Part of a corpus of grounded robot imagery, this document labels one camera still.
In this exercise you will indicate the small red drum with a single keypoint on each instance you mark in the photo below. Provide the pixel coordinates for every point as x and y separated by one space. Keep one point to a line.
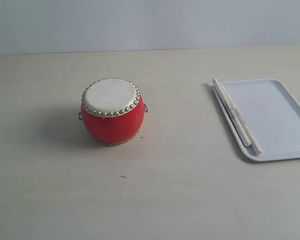
112 110

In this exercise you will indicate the white plastic tray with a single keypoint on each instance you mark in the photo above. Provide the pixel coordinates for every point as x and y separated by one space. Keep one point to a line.
272 115

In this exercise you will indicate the white drumstick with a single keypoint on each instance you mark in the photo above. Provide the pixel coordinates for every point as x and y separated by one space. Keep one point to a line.
254 144
240 130

